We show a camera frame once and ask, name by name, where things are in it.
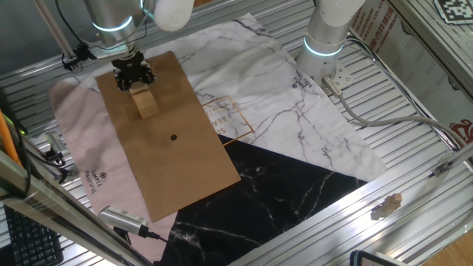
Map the silver metal pole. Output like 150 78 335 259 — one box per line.
32 0 81 67

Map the silver angle bracket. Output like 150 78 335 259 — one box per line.
431 161 452 177

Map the silver depth camera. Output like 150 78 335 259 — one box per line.
44 131 69 160
98 205 151 237

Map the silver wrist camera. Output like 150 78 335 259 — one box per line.
94 47 130 61

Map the brown cardboard sheet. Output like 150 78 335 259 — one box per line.
95 50 242 222

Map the aluminium frame beam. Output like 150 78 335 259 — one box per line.
0 149 149 266
386 0 473 99

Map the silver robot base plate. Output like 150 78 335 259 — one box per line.
295 55 355 90

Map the black white marker tag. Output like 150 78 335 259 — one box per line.
432 0 473 25

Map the light wooden cube block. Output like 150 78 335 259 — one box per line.
132 90 160 120
129 81 150 97

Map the grey cable with metal plug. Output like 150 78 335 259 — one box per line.
321 75 470 149

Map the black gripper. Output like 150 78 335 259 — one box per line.
112 51 157 92

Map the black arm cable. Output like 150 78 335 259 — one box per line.
55 0 98 62

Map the small wooden piece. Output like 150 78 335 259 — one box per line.
379 193 403 216

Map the black keyboard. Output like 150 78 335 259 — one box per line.
3 205 64 266

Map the black pole clamp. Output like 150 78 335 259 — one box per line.
61 53 82 72

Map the white panel with red print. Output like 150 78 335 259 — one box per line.
349 0 473 145

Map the marble pattern cloth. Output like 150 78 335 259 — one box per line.
47 13 387 266

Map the dark handheld device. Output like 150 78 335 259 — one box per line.
349 250 407 266

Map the orange cable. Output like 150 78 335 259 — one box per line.
0 110 21 166

